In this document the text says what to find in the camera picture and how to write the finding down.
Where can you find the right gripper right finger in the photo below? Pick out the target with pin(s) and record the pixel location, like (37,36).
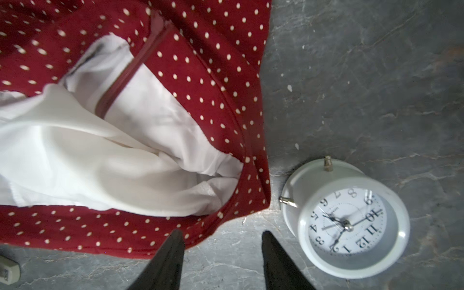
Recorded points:
(280,271)

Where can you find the red polka dot skirt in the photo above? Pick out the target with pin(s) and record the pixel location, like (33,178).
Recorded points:
(122,121)

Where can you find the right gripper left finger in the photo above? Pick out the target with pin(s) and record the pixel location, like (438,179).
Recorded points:
(164,271)

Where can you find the beige remote control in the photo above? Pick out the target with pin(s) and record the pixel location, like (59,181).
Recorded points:
(10,271)

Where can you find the white alarm clock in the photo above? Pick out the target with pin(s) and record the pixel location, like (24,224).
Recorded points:
(348,224)

